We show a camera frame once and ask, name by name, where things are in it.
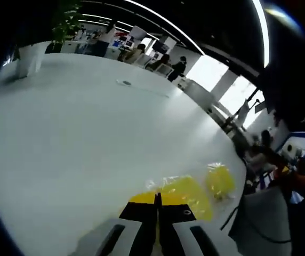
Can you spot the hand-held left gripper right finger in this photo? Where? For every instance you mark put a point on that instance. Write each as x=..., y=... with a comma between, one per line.
x=176, y=226

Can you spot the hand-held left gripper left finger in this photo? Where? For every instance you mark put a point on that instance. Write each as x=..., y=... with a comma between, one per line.
x=141, y=226

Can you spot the yellow rectangular silicone block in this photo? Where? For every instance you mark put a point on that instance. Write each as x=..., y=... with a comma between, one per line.
x=184, y=189

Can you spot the yellow round silicone block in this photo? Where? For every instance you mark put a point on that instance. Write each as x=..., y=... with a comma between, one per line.
x=220, y=181

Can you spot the black tripod stand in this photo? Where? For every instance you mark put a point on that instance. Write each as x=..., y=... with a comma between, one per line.
x=248, y=109

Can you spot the white ceiling light strip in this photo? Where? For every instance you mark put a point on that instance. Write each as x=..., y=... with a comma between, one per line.
x=168, y=22
x=264, y=32

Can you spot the small dark table object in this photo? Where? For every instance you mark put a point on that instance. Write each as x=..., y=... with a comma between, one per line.
x=125, y=82

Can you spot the white office chair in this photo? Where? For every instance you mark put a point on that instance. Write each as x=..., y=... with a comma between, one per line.
x=144, y=60
x=164, y=70

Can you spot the dark hanging screen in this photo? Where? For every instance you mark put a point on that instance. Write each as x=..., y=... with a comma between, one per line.
x=161, y=46

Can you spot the green potted plant white pot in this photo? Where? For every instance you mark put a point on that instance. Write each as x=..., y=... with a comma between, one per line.
x=28, y=61

